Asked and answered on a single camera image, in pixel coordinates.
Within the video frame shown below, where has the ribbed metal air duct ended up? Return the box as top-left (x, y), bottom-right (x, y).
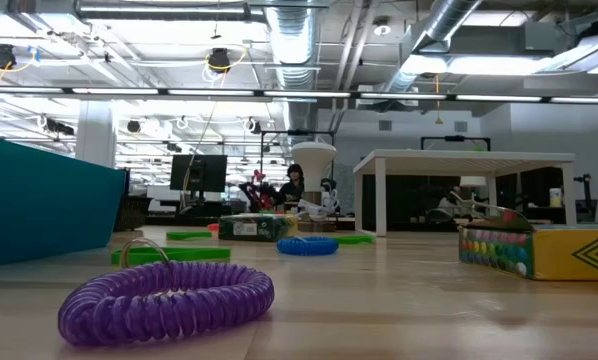
top-left (381, 0), bottom-right (483, 96)
top-left (264, 0), bottom-right (321, 146)

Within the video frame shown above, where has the yellow snack packet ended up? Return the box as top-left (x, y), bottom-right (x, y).
top-left (457, 206), bottom-right (598, 282)
top-left (217, 213), bottom-right (299, 243)

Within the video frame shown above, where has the purple coil wrist keychain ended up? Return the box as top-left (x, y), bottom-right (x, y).
top-left (57, 236), bottom-right (276, 348)

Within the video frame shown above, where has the long ceiling light strip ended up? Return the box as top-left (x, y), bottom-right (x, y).
top-left (0, 85), bottom-right (598, 105)

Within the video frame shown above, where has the white pillar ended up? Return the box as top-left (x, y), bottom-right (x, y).
top-left (74, 99), bottom-right (118, 169)

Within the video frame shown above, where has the white perforated shelf riser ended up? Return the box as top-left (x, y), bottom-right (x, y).
top-left (352, 148), bottom-right (578, 238)

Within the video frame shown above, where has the black mesh basket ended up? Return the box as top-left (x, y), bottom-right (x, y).
top-left (113, 194), bottom-right (153, 233)

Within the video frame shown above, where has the person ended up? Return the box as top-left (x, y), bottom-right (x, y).
top-left (277, 163), bottom-right (306, 207)
top-left (437, 185), bottom-right (463, 219)

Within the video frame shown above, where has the black computer monitor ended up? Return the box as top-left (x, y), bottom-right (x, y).
top-left (169, 153), bottom-right (229, 194)

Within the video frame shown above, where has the orange hanging cord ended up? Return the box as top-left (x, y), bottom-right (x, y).
top-left (433, 73), bottom-right (444, 126)

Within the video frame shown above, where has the black metal frame rig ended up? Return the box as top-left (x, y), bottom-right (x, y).
top-left (259, 129), bottom-right (336, 174)
top-left (420, 134), bottom-right (492, 152)

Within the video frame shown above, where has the green rubber band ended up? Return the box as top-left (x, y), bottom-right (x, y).
top-left (332, 234), bottom-right (376, 246)
top-left (110, 246), bottom-right (232, 267)
top-left (165, 230), bottom-right (214, 242)

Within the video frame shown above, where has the teal plastic tray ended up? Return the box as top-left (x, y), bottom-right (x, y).
top-left (0, 133), bottom-right (128, 270)

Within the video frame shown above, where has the black ceiling camera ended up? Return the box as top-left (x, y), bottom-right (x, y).
top-left (0, 43), bottom-right (18, 70)
top-left (207, 47), bottom-right (232, 75)

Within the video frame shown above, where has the blue coil wrist band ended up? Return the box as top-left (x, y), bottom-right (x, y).
top-left (276, 235), bottom-right (340, 258)

